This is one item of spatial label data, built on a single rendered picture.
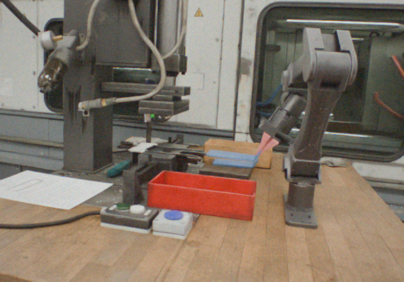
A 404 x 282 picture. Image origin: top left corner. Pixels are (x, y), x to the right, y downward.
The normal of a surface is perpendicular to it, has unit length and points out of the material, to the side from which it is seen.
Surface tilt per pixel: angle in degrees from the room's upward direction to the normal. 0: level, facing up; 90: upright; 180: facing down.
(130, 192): 90
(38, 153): 90
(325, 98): 119
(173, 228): 90
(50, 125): 90
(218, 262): 0
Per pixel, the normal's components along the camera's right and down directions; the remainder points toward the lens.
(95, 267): 0.06, -0.99
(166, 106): -0.21, 0.14
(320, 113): -0.08, 0.62
